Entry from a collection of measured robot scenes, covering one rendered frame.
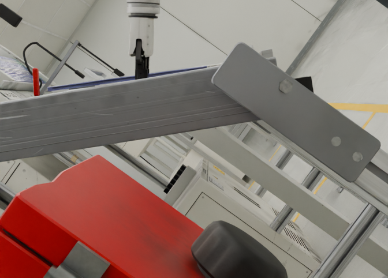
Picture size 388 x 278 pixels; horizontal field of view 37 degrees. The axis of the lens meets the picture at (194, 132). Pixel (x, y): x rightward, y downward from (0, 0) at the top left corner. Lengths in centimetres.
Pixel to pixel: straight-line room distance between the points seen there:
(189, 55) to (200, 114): 812
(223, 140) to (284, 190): 22
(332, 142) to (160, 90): 18
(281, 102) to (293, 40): 826
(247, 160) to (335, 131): 105
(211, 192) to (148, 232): 185
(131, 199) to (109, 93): 36
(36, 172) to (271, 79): 167
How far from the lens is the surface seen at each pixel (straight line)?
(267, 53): 63
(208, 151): 563
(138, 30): 148
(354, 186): 136
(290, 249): 214
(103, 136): 61
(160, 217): 27
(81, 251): 18
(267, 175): 162
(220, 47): 873
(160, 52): 875
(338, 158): 57
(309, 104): 57
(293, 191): 163
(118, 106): 61
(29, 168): 217
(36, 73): 131
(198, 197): 208
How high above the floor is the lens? 75
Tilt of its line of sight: 1 degrees down
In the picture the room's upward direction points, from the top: 54 degrees counter-clockwise
